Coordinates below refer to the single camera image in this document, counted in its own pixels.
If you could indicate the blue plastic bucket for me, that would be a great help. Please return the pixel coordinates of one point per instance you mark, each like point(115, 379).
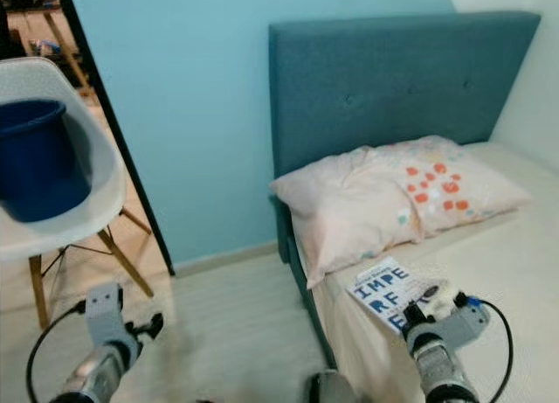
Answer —
point(44, 163)

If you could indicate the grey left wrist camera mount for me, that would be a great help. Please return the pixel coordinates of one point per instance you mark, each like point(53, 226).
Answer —
point(106, 314)

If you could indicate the teal bed base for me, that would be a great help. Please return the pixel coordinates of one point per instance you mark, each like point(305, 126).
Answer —
point(306, 302)

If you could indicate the white shell chair wooden legs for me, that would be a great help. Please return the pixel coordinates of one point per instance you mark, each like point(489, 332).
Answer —
point(105, 193)

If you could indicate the beige sheeted mattress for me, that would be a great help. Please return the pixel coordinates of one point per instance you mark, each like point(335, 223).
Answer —
point(507, 254)

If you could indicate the wooden shelf rack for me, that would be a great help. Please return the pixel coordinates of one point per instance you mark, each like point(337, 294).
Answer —
point(44, 27)

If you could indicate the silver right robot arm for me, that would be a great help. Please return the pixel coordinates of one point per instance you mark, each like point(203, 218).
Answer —
point(441, 372)

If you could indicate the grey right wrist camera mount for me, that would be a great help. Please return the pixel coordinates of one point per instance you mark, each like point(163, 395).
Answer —
point(463, 329)

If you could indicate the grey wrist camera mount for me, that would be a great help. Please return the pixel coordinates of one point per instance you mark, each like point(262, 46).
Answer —
point(106, 314)
point(463, 329)

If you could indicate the white book with blue letters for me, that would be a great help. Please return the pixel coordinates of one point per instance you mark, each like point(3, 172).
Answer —
point(384, 291)

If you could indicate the pink pillow with dots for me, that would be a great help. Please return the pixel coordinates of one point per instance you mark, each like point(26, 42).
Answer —
point(349, 206)

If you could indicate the black door frame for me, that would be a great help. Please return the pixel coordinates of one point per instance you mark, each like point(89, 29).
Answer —
point(122, 149)

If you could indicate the teal fabric headboard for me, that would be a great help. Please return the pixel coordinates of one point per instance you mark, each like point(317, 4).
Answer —
point(393, 79)

